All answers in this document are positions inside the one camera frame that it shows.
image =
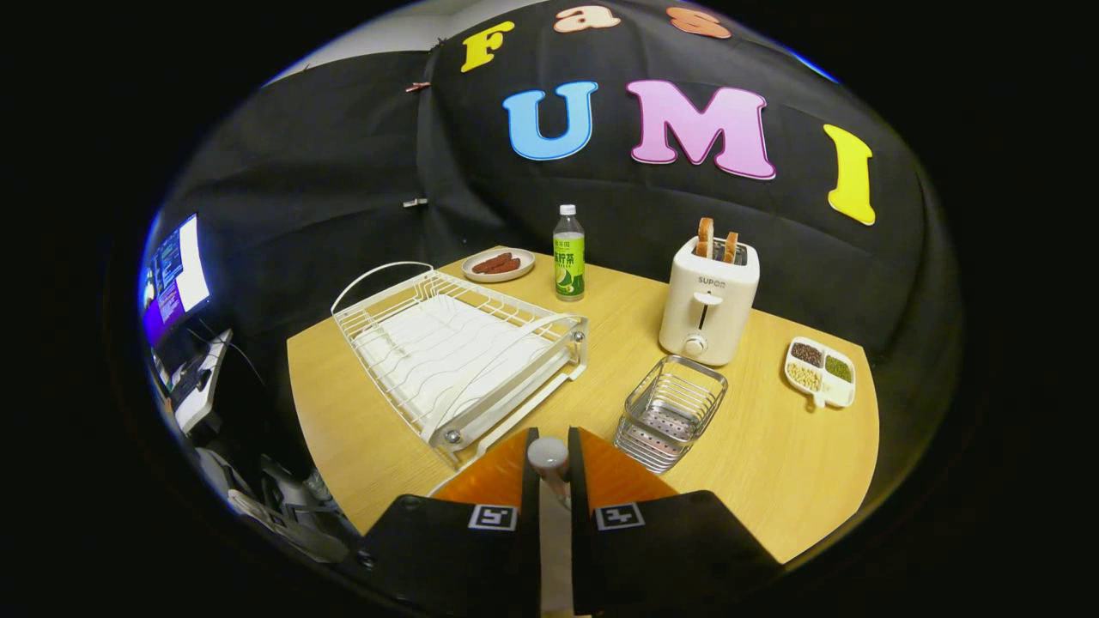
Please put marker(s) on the pile of dark red beans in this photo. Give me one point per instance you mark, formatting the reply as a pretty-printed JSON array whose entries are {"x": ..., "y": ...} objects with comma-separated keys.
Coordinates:
[{"x": 806, "y": 354}]

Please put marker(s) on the small plate with meat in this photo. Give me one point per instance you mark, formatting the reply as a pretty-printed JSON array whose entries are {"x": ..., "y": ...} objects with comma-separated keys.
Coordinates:
[{"x": 525, "y": 257}]

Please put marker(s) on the pile of pale beans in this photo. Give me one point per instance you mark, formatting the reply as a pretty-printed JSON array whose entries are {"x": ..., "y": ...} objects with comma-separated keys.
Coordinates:
[{"x": 804, "y": 376}]

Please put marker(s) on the white toaster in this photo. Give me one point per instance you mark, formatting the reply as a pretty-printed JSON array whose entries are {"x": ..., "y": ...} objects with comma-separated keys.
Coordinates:
[{"x": 708, "y": 313}]

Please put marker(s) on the pile of green beans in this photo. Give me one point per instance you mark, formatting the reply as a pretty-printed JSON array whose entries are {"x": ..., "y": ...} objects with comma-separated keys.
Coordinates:
[{"x": 839, "y": 368}]

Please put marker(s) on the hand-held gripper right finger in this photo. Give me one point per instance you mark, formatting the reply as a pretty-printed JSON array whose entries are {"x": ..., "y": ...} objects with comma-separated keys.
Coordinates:
[{"x": 578, "y": 515}]

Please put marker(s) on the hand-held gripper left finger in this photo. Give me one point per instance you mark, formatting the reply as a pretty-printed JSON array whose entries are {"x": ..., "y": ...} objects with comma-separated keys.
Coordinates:
[{"x": 532, "y": 515}]

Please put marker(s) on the white divided dish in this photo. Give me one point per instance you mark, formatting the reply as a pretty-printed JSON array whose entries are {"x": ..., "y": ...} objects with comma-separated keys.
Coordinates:
[{"x": 837, "y": 392}]

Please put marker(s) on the green label tea bottle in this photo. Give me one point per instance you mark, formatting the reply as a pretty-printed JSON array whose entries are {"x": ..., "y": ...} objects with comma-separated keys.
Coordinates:
[{"x": 568, "y": 270}]

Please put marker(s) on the brown meat slice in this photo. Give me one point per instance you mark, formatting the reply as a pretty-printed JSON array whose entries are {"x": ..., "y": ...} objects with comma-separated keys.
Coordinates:
[
  {"x": 505, "y": 267},
  {"x": 492, "y": 262}
]

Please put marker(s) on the white side table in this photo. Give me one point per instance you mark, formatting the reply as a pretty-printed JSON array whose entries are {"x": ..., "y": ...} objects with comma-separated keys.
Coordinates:
[{"x": 206, "y": 395}]

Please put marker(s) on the toast slice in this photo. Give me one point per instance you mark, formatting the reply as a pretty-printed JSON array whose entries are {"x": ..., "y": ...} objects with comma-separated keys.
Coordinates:
[
  {"x": 705, "y": 239},
  {"x": 731, "y": 247}
]

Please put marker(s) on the black backdrop cloth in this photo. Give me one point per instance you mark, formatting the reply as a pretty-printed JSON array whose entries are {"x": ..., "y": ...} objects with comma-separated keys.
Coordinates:
[{"x": 343, "y": 172}]

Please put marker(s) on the computer monitor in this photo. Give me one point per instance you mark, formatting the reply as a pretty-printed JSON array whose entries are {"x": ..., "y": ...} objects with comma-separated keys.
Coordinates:
[{"x": 176, "y": 279}]

